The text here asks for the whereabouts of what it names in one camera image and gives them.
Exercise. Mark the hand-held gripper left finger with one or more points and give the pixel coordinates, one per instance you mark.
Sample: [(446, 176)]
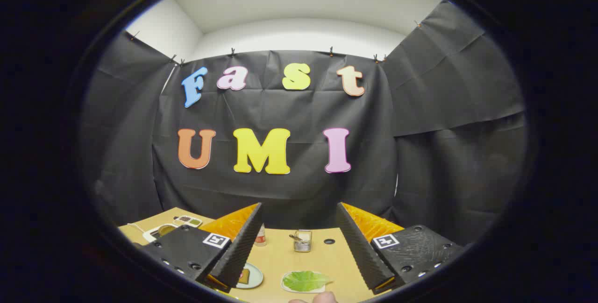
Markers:
[(243, 247)]

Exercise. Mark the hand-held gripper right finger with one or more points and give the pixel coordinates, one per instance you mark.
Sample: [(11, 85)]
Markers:
[(359, 247)]

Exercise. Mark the green lettuce leaf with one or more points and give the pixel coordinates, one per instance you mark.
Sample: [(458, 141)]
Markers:
[(306, 280)]

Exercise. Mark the clear water bottle red cap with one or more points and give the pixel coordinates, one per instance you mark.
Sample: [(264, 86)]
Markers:
[(260, 237)]

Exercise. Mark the brown toast slice with ham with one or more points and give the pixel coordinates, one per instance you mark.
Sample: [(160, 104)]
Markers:
[(244, 276)]

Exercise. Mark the light green round plate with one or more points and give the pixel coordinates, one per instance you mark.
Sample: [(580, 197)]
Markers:
[(256, 277)]

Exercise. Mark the small white square plate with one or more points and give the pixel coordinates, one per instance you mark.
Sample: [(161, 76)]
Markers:
[(286, 287)]

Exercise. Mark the white compartment dish with grains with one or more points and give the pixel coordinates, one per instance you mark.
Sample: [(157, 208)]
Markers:
[(188, 221)]

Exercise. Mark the white toaster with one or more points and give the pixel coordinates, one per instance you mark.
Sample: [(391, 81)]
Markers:
[(149, 234)]

